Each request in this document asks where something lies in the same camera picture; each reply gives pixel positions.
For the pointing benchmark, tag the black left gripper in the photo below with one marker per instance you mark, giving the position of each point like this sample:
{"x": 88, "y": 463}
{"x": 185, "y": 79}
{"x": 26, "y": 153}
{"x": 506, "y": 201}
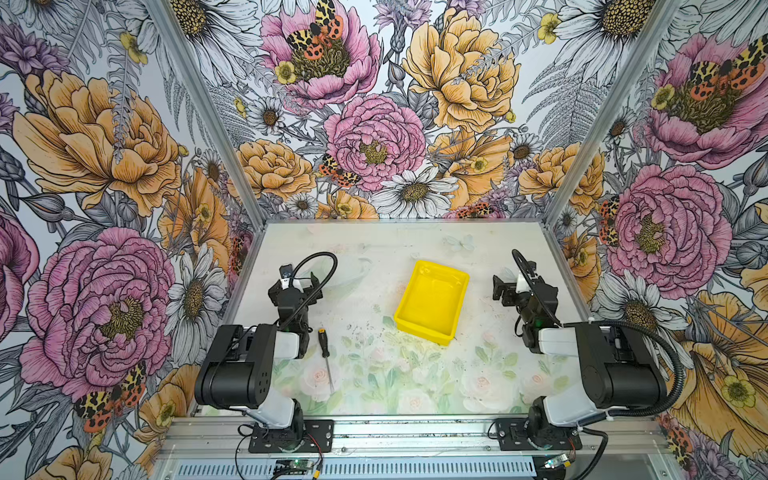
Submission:
{"x": 294, "y": 293}

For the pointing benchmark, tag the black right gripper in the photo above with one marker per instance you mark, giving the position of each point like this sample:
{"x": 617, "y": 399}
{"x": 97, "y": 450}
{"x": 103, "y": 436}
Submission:
{"x": 514, "y": 294}

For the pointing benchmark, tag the black yellow handled screwdriver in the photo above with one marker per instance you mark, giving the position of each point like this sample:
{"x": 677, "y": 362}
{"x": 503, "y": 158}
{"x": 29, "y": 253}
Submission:
{"x": 325, "y": 351}

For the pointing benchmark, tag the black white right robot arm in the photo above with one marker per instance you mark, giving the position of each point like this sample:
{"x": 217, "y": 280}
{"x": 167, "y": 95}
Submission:
{"x": 616, "y": 371}

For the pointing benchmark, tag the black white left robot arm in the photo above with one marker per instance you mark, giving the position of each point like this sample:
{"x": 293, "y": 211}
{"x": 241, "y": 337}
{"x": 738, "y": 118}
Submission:
{"x": 237, "y": 371}

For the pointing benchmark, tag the yellow plastic bin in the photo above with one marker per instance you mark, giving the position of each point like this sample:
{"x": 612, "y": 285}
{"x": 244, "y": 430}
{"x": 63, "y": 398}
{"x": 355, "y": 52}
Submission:
{"x": 431, "y": 304}

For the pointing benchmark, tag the green circuit board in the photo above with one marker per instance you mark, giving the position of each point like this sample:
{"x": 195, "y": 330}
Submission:
{"x": 295, "y": 467}

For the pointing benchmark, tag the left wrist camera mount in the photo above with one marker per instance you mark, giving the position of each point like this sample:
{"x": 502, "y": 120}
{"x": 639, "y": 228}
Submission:
{"x": 287, "y": 277}

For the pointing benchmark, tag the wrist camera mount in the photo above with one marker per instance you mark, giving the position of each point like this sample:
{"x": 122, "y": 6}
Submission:
{"x": 527, "y": 278}
{"x": 287, "y": 277}

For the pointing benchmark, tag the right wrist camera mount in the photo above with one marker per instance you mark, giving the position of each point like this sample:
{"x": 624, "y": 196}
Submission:
{"x": 527, "y": 278}

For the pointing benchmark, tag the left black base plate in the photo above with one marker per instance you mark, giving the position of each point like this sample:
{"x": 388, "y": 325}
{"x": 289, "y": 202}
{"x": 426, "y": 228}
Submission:
{"x": 308, "y": 436}

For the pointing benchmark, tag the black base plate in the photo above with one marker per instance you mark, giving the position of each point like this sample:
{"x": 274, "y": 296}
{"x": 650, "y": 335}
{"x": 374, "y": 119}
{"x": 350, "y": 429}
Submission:
{"x": 308, "y": 436}
{"x": 518, "y": 434}

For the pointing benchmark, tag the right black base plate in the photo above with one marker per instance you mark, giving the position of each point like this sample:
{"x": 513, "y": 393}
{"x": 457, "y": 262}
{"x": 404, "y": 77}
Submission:
{"x": 518, "y": 434}

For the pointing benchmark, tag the aluminium front frame rail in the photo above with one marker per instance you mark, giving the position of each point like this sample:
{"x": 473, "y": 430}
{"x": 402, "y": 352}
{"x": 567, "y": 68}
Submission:
{"x": 417, "y": 447}

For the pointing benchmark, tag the left aluminium corner post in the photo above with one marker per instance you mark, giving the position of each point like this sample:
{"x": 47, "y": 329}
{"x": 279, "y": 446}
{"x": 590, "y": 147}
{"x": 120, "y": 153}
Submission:
{"x": 186, "y": 62}

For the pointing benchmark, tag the aluminium corner post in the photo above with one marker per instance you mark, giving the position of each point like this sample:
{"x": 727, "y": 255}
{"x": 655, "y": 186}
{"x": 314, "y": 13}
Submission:
{"x": 647, "y": 44}
{"x": 186, "y": 62}

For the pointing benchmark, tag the right aluminium corner post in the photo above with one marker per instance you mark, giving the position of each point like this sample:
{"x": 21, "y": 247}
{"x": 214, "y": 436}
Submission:
{"x": 647, "y": 44}

